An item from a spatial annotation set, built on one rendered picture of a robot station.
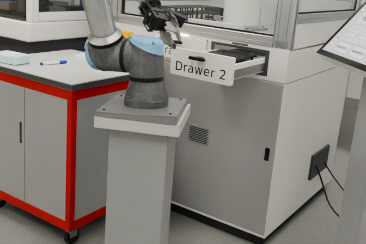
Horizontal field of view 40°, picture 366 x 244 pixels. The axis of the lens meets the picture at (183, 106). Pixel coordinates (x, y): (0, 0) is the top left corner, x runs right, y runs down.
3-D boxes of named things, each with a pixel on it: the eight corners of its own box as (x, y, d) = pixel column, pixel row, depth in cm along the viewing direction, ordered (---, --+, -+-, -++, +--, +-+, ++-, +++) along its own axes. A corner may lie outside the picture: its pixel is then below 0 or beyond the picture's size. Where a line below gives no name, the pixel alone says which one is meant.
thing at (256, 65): (229, 81, 194) (231, 65, 192) (175, 69, 207) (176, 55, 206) (273, 69, 226) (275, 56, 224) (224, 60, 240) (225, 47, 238)
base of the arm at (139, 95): (163, 110, 164) (163, 80, 162) (118, 107, 166) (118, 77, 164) (171, 100, 178) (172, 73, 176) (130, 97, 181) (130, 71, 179)
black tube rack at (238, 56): (230, 75, 202) (232, 60, 201) (194, 68, 212) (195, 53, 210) (255, 69, 220) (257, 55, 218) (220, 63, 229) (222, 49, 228)
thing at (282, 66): (285, 84, 213) (290, 50, 209) (107, 48, 267) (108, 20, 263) (351, 61, 289) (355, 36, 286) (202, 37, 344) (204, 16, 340)
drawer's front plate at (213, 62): (230, 86, 192) (233, 58, 189) (169, 73, 207) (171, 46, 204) (232, 85, 193) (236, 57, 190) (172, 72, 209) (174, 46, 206)
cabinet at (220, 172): (264, 252, 233) (287, 84, 212) (102, 187, 288) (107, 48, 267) (331, 189, 310) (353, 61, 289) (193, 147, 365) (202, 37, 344)
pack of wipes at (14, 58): (30, 63, 233) (30, 53, 232) (15, 66, 225) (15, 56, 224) (7, 58, 240) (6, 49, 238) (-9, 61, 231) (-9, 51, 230)
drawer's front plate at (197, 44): (202, 64, 233) (205, 41, 230) (153, 54, 248) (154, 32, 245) (205, 63, 234) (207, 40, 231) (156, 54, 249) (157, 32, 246)
